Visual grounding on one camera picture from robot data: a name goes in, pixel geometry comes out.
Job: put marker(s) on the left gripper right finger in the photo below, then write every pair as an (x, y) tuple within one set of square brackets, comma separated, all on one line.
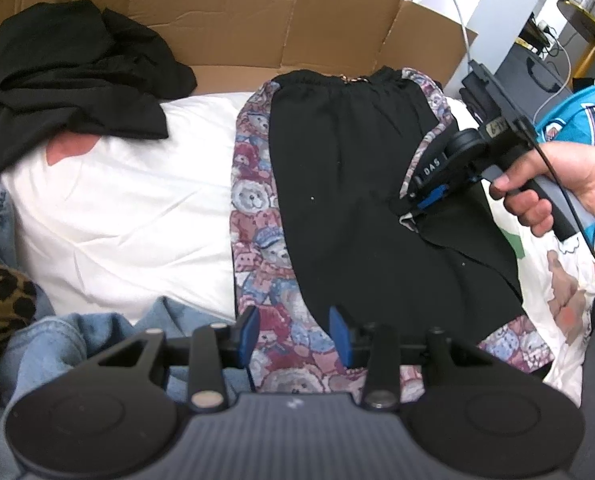
[(342, 330)]

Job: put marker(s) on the black crumpled garment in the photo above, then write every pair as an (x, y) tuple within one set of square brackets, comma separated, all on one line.
[(70, 67)]

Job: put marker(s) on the person's right hand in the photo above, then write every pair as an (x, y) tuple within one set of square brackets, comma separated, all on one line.
[(574, 165)]

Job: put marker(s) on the blue cartoon storage bag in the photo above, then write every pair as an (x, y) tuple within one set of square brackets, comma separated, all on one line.
[(571, 121)]

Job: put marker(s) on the brown cardboard sheet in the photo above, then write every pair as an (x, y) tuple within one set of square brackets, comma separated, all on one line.
[(236, 45)]

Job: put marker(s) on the leopard print garment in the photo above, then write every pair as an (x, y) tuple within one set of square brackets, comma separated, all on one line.
[(17, 302)]

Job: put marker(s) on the bear print black garment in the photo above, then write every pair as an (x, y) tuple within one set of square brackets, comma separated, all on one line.
[(317, 169)]

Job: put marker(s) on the grey laptop bag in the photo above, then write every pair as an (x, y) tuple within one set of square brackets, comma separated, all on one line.
[(531, 83)]

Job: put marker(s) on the gold round side table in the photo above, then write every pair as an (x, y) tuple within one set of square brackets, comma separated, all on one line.
[(583, 22)]

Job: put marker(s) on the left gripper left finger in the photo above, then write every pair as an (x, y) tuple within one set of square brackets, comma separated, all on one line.
[(244, 340)]

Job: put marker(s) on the blue denim garment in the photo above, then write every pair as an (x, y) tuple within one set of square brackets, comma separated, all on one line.
[(68, 327)]

